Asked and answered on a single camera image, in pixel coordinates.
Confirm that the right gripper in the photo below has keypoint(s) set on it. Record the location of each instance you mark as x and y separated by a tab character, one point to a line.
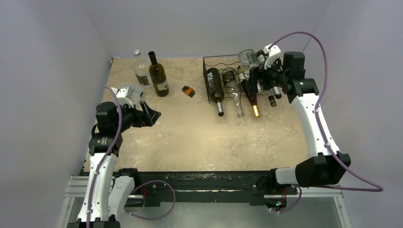
258	77

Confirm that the red bottle gold cap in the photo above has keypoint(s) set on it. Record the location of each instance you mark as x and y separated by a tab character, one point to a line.
251	97

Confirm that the dark green wine bottle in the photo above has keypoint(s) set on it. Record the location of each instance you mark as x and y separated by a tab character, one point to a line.
158	76

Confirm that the dark bottle upper far right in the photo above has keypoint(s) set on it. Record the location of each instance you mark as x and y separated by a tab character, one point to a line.
274	91

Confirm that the clear glass bottle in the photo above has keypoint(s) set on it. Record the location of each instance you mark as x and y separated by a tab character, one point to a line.
248	59
141	69

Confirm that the black wire wine rack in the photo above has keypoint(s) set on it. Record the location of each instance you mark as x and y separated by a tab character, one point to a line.
219	62

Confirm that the dark bottle lower far right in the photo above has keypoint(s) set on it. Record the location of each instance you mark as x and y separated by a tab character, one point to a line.
272	100

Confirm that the clear slim empty bottle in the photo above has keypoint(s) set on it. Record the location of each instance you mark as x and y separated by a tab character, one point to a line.
232	87

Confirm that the aluminium frame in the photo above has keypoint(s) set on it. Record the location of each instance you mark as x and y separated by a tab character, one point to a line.
190	136

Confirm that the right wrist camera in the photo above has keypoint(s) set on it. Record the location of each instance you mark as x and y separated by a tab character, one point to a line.
272	53

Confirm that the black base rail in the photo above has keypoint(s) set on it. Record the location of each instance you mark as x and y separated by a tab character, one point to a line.
257	188

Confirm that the orange hex key set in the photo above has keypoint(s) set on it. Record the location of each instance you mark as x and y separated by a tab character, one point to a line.
189	91

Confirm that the green bottle silver cap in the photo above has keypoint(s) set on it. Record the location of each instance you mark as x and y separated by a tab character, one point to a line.
216	91

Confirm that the clear plastic organizer box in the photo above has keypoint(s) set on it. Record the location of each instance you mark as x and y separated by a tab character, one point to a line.
138	92

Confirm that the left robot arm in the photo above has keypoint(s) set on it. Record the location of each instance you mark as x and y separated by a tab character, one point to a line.
106	193

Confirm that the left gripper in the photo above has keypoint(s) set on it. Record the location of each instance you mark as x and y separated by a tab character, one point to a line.
147	117

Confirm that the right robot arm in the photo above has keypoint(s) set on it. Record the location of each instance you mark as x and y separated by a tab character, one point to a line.
325	164

